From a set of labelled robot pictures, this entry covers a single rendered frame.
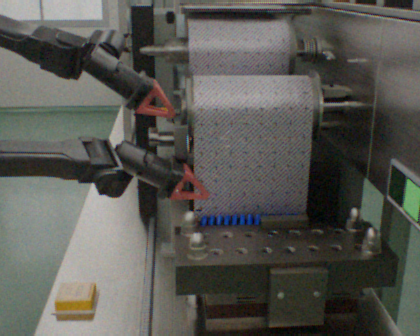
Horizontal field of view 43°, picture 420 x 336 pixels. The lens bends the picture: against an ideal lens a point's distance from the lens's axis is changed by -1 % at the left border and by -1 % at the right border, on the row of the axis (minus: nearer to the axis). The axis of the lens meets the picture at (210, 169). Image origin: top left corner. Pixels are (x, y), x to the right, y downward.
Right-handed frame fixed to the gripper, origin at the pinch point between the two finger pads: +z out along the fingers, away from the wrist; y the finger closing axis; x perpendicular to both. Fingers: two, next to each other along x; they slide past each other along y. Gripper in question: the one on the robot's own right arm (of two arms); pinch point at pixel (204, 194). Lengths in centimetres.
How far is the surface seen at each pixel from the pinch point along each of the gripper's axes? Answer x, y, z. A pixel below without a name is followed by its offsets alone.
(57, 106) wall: -164, -556, -74
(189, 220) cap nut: -3.4, 8.2, -2.2
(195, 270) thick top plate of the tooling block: -6.7, 19.9, 0.2
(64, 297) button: -27.0, 12.0, -16.9
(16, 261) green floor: -142, -172, -31
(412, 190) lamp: 24.5, 29.6, 19.9
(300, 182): 11.4, 0.4, 16.2
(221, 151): 9.6, 0.3, -1.6
